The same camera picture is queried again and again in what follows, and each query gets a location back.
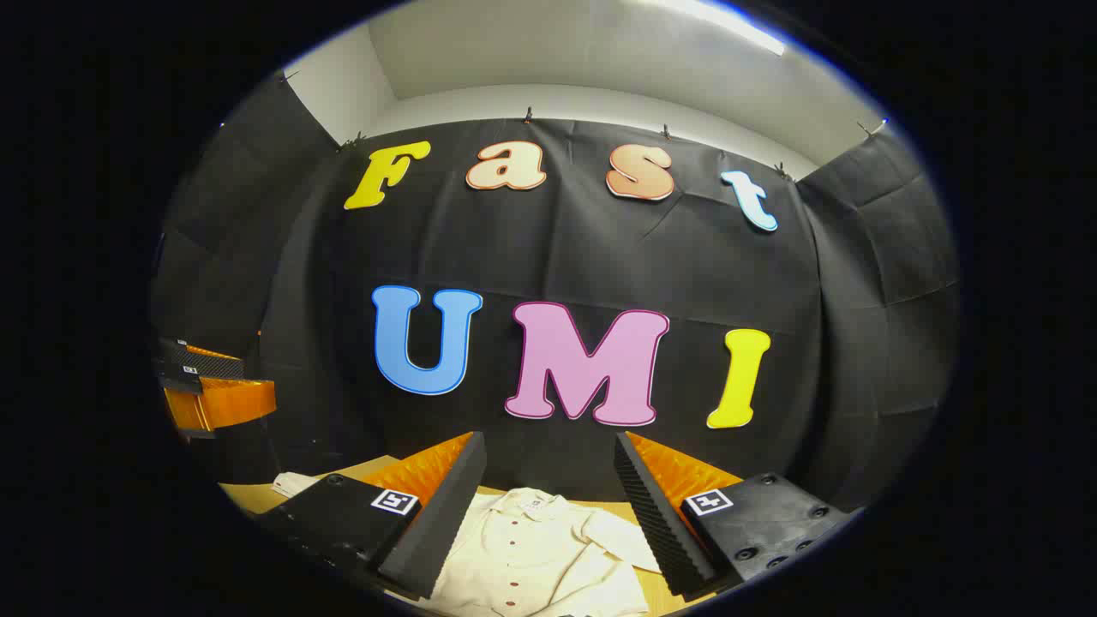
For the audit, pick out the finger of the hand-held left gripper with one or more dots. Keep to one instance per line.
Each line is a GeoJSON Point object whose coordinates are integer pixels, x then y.
{"type": "Point", "coordinates": [223, 403]}
{"type": "Point", "coordinates": [197, 367]}

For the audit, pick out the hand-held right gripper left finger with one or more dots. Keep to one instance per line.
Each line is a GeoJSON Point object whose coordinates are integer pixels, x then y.
{"type": "Point", "coordinates": [437, 523]}

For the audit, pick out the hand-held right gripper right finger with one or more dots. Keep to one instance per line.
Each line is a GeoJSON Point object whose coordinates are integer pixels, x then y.
{"type": "Point", "coordinates": [660, 523]}

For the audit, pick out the cream button shirt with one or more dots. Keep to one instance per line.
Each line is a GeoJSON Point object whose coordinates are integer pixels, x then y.
{"type": "Point", "coordinates": [531, 557]}

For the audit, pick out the row of black cloth clips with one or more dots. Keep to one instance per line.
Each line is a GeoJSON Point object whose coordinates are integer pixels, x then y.
{"type": "Point", "coordinates": [528, 115]}

